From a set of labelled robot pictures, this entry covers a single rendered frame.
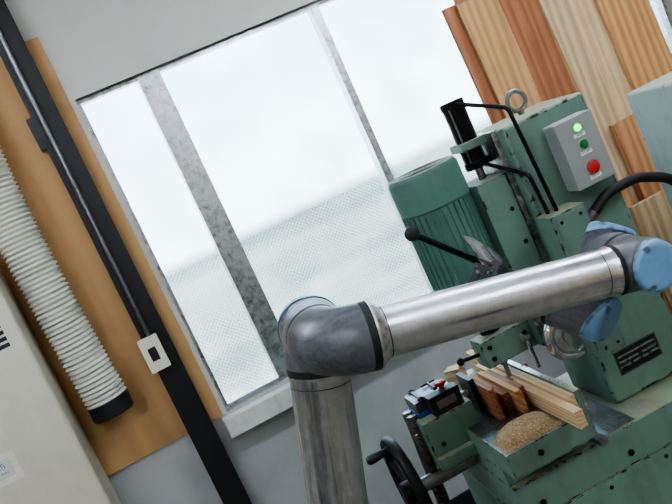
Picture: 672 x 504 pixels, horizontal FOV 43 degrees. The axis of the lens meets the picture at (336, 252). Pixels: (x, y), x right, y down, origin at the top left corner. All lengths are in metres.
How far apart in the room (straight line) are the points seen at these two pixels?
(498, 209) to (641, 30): 1.99
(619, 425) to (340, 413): 0.79
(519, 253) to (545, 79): 1.68
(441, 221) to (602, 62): 1.95
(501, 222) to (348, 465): 0.76
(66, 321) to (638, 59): 2.50
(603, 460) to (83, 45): 2.27
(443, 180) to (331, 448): 0.72
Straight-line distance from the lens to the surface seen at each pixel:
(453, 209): 1.97
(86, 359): 3.08
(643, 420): 2.09
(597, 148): 2.03
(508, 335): 2.10
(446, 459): 2.08
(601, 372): 2.15
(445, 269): 2.00
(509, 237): 2.04
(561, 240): 1.96
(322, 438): 1.52
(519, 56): 3.57
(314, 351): 1.37
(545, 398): 1.98
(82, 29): 3.31
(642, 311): 2.17
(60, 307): 3.06
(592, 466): 2.05
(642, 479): 2.12
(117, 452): 3.32
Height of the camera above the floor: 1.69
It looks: 8 degrees down
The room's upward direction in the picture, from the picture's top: 25 degrees counter-clockwise
